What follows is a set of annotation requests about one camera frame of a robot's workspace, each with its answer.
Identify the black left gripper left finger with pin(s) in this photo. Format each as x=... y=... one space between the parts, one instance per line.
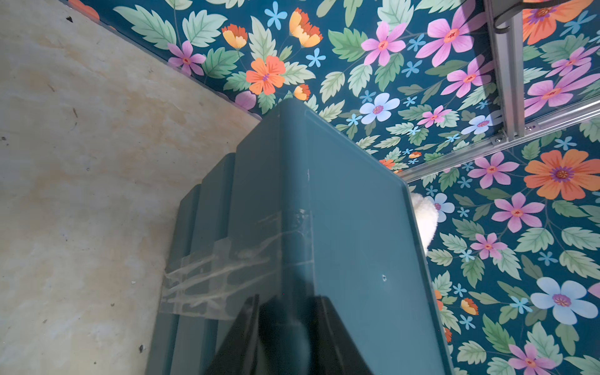
x=238 y=352

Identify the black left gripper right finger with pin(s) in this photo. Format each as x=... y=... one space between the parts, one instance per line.
x=336 y=352

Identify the teal drawer cabinet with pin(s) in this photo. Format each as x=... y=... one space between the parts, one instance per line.
x=298 y=211

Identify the white plush dog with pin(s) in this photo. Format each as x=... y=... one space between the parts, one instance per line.
x=427 y=218

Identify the aluminium frame bar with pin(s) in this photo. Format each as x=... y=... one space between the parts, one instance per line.
x=505 y=29

